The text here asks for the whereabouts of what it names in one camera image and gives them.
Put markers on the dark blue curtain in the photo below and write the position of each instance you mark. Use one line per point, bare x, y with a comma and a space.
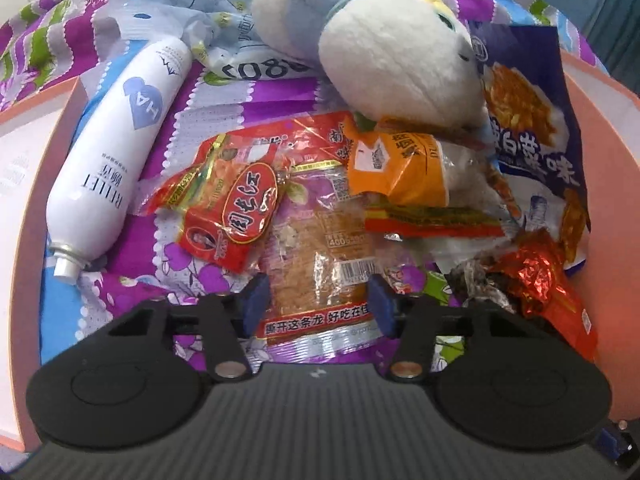
620, 20

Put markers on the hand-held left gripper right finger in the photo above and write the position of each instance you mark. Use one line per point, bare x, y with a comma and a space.
383, 308

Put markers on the purple snack bag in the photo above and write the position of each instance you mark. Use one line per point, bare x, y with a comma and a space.
530, 110

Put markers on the white and blue plush toy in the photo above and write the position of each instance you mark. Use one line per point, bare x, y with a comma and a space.
390, 60

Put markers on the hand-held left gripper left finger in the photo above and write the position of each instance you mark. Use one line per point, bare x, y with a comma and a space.
256, 306

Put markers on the pink cardboard box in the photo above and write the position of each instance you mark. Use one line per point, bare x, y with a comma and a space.
615, 210

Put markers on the long clear red-edged snack packet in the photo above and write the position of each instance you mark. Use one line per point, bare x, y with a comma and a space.
320, 240

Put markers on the purple floral bedsheet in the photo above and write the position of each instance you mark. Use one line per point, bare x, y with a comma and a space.
220, 100

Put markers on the red foil snack packet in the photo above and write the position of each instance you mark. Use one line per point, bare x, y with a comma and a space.
550, 280

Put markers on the pink box lid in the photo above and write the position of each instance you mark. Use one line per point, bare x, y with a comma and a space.
30, 170

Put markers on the crumpled silver foil wrapper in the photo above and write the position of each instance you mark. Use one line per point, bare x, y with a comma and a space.
477, 282

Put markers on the orange snack packet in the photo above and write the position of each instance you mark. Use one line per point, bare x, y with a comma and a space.
400, 170

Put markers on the white spray bottle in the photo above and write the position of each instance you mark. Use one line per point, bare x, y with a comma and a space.
120, 125

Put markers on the small red snack packet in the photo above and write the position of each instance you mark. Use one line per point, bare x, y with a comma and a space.
235, 210

